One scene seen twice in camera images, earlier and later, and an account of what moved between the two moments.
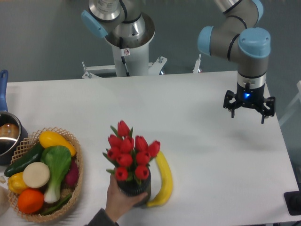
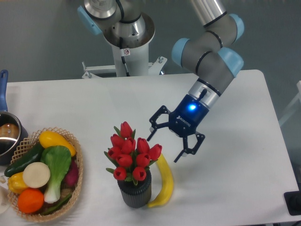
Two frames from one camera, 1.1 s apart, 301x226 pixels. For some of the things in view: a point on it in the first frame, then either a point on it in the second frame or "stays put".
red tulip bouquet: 131,157 stays put
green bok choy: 58,159 stays put
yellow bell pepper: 16,183 stays put
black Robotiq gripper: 252,97 -> 184,121
